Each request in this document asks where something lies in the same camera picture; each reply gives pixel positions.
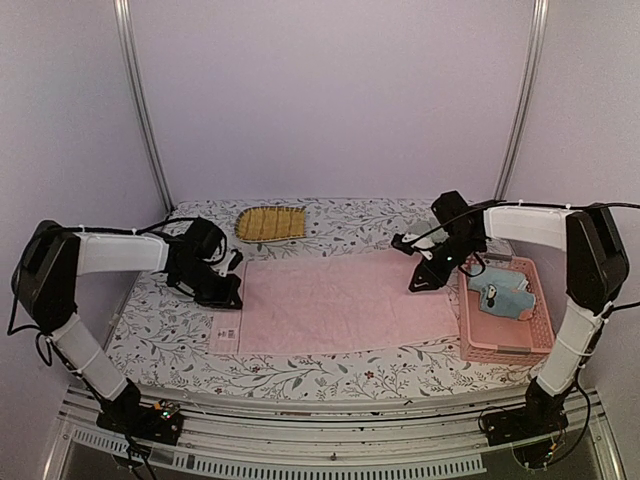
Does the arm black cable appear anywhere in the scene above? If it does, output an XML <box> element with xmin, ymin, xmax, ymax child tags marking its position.
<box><xmin>414</xmin><ymin>199</ymin><xmax>640</xmax><ymax>241</ymax></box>
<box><xmin>5</xmin><ymin>214</ymin><xmax>201</xmax><ymax>369</ymax></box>

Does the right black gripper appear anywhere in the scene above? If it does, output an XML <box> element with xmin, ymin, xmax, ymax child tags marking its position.
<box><xmin>410</xmin><ymin>232</ymin><xmax>485</xmax><ymax>292</ymax></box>

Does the woven bamboo tray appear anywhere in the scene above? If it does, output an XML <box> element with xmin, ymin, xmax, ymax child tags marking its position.
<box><xmin>234</xmin><ymin>206</ymin><xmax>306</xmax><ymax>243</ymax></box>

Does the light green towel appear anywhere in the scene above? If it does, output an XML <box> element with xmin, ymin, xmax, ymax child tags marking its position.
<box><xmin>402</xmin><ymin>218</ymin><xmax>448</xmax><ymax>248</ymax></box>

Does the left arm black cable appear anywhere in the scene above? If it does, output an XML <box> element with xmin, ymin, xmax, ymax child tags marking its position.
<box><xmin>5</xmin><ymin>214</ymin><xmax>201</xmax><ymax>369</ymax></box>

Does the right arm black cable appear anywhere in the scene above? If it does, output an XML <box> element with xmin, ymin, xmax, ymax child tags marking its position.
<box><xmin>414</xmin><ymin>199</ymin><xmax>640</xmax><ymax>241</ymax></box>

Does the left aluminium frame post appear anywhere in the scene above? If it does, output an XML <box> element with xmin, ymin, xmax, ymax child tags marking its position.
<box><xmin>113</xmin><ymin>0</ymin><xmax>174</xmax><ymax>213</ymax></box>

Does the right aluminium frame post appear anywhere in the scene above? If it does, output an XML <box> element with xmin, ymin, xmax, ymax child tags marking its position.
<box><xmin>493</xmin><ymin>0</ymin><xmax>549</xmax><ymax>200</ymax></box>

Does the pink plastic basket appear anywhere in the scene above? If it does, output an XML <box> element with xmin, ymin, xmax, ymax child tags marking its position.
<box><xmin>458</xmin><ymin>254</ymin><xmax>555</xmax><ymax>366</ymax></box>

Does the blue rolled towel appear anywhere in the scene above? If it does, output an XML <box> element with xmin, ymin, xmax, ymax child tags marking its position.
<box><xmin>467</xmin><ymin>264</ymin><xmax>536</xmax><ymax>321</ymax></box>

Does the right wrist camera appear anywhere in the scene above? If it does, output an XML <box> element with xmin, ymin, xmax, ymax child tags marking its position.
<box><xmin>391</xmin><ymin>232</ymin><xmax>435</xmax><ymax>260</ymax></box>

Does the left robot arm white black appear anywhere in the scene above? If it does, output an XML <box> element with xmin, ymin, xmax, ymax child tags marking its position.
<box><xmin>7</xmin><ymin>217</ymin><xmax>243</xmax><ymax>434</ymax></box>

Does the pink towel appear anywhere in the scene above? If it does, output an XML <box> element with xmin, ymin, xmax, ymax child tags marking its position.
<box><xmin>209</xmin><ymin>250</ymin><xmax>458</xmax><ymax>355</ymax></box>

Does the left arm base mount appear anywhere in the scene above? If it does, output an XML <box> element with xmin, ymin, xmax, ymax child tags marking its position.
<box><xmin>96</xmin><ymin>396</ymin><xmax>184</xmax><ymax>446</ymax></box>

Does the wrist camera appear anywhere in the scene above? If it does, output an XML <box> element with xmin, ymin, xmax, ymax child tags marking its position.
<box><xmin>212</xmin><ymin>249</ymin><xmax>244</xmax><ymax>277</ymax></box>
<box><xmin>391</xmin><ymin>232</ymin><xmax>435</xmax><ymax>260</ymax></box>

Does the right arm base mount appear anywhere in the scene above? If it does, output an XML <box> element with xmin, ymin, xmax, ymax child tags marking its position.
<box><xmin>478</xmin><ymin>407</ymin><xmax>569</xmax><ymax>446</ymax></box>

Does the aluminium front rail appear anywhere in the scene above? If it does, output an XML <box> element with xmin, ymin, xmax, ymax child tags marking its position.
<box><xmin>44</xmin><ymin>387</ymin><xmax>626</xmax><ymax>479</ymax></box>

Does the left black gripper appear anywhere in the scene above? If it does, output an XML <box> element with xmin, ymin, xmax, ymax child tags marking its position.
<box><xmin>175</xmin><ymin>261</ymin><xmax>244</xmax><ymax>310</ymax></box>

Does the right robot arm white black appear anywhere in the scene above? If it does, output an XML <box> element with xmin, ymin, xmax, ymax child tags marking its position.
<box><xmin>392</xmin><ymin>191</ymin><xmax>630</xmax><ymax>436</ymax></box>

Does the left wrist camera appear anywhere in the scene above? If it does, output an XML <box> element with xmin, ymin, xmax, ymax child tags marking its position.
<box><xmin>212</xmin><ymin>249</ymin><xmax>244</xmax><ymax>277</ymax></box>

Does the aluminium frame post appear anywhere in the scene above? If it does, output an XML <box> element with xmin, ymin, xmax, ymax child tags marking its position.
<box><xmin>113</xmin><ymin>0</ymin><xmax>174</xmax><ymax>213</ymax></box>
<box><xmin>493</xmin><ymin>0</ymin><xmax>549</xmax><ymax>200</ymax></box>

